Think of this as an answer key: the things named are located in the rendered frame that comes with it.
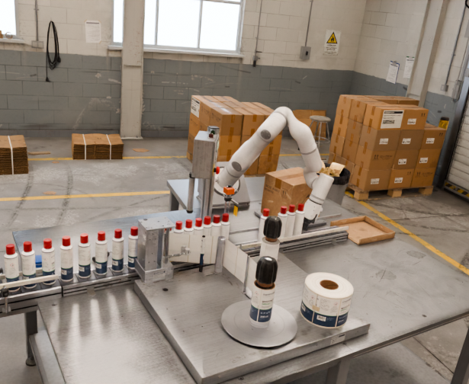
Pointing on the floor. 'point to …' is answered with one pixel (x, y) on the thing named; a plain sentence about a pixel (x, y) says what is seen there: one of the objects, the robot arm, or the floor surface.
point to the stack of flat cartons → (2, 155)
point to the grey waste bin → (336, 193)
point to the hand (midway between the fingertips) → (303, 225)
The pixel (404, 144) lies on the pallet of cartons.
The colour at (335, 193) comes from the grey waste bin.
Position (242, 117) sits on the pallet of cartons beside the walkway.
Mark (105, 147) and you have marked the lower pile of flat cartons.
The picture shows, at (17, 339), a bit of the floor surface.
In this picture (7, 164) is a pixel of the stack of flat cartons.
